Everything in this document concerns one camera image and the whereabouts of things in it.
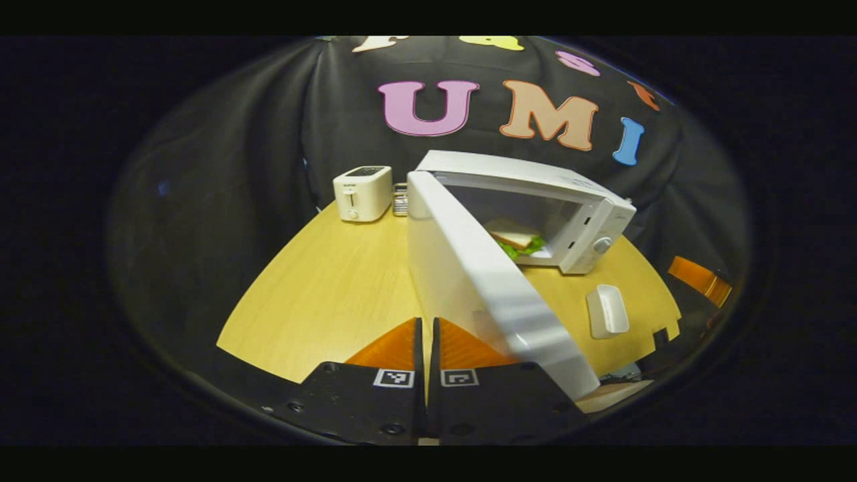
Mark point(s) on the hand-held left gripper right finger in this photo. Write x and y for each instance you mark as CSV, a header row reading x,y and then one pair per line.
x,y
482,408

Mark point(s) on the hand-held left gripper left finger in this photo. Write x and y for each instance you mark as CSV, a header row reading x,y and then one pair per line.
x,y
361,408

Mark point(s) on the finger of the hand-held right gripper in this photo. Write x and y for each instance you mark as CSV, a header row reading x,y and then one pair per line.
x,y
699,281

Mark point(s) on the white microwave oven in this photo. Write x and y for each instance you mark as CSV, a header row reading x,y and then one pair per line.
x,y
469,281

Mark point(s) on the sandwich with green lettuce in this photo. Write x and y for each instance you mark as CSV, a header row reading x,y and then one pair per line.
x,y
515,237

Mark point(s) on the white foam tray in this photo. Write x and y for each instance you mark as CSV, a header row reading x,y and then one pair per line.
x,y
606,311

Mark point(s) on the small metal rack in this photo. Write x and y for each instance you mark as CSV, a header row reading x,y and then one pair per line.
x,y
400,199

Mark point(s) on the white toaster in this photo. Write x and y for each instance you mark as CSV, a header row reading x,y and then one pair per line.
x,y
361,194

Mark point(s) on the black backdrop cloth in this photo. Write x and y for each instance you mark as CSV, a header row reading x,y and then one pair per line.
x,y
234,167

